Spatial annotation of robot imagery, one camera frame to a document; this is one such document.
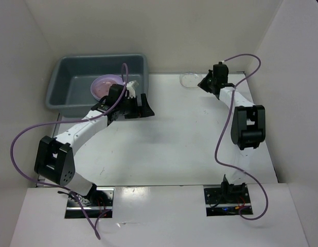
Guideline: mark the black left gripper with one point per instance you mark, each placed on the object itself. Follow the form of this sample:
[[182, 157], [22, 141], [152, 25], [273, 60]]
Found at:
[[145, 110]]

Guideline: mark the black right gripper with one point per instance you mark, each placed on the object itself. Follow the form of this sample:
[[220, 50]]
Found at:
[[202, 84]]

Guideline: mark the clear dish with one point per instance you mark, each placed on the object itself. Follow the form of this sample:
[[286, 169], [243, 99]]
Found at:
[[190, 80]]

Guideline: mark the brown translucent square plate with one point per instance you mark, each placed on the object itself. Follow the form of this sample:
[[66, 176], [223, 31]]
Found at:
[[102, 87]]

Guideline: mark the purple plastic plate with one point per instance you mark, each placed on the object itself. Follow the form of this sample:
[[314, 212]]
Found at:
[[116, 78]]

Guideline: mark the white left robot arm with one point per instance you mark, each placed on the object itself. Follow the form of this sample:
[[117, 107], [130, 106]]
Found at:
[[55, 156]]

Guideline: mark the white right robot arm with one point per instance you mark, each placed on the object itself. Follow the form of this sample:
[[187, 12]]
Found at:
[[246, 121]]

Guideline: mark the grey plastic bin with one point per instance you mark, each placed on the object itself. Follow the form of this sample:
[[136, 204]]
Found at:
[[69, 90]]

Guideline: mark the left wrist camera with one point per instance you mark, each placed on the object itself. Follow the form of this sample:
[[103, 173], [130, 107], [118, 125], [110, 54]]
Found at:
[[131, 89]]

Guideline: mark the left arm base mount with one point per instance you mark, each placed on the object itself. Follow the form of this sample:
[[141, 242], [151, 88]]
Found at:
[[101, 207]]

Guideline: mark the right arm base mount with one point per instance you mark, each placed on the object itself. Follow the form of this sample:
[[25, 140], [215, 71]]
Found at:
[[227, 199]]

